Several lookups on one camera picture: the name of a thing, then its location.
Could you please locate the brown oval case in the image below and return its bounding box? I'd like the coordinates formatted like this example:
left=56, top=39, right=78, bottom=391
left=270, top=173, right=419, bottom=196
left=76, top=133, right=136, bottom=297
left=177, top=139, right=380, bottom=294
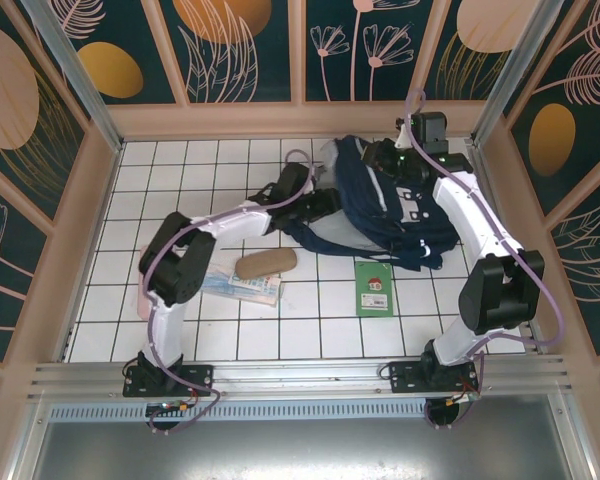
left=234, top=248, right=298, bottom=280

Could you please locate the navy blue backpack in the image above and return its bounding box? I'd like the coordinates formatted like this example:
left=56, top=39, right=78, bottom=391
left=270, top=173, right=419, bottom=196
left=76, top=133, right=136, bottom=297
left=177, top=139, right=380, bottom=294
left=282, top=134, right=461, bottom=271

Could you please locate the clear packet of tissues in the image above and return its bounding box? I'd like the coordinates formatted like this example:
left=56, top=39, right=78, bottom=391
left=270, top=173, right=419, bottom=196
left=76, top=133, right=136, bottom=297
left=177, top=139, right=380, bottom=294
left=199, top=264, right=285, bottom=307

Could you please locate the green booklet with house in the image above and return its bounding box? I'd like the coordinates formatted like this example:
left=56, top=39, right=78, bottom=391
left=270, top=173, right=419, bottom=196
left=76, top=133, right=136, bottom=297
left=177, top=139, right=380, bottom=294
left=354, top=259, right=397, bottom=317

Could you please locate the pink pencil case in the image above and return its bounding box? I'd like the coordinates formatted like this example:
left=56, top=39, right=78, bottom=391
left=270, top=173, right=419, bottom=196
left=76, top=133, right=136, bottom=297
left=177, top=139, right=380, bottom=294
left=136, top=244, right=156, bottom=321

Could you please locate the slotted metal vent strip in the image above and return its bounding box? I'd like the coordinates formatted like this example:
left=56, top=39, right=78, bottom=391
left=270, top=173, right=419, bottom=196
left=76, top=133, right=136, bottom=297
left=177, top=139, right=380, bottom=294
left=47, top=402, right=557, bottom=422

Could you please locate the grey metal sheet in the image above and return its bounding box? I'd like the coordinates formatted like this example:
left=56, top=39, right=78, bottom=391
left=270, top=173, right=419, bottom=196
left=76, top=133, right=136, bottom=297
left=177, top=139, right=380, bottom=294
left=7, top=399, right=599, bottom=480

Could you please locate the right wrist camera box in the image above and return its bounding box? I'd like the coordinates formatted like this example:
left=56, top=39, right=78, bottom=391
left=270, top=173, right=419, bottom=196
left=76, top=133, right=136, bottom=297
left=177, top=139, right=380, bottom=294
left=394, top=117, right=414, bottom=150

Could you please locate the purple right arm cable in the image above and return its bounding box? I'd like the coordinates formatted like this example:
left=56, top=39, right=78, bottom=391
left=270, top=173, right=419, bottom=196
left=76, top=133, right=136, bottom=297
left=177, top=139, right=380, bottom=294
left=403, top=88, right=566, bottom=432

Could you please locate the aluminium corner post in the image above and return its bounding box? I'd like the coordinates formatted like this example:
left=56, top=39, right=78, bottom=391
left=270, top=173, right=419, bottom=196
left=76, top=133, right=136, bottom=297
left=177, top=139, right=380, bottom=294
left=19, top=0, right=127, bottom=154
left=471, top=0, right=565, bottom=147

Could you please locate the aluminium mounting rail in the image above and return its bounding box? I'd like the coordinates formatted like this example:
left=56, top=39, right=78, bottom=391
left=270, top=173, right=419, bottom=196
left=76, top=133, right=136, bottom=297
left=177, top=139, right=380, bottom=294
left=27, top=354, right=576, bottom=405

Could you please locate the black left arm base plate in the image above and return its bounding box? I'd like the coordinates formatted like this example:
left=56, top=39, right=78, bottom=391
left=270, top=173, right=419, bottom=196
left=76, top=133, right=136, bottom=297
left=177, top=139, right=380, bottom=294
left=123, top=363, right=216, bottom=399

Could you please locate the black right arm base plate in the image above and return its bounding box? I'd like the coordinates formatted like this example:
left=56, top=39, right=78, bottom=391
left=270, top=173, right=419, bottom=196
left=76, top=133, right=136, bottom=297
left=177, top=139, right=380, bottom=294
left=388, top=359, right=481, bottom=396

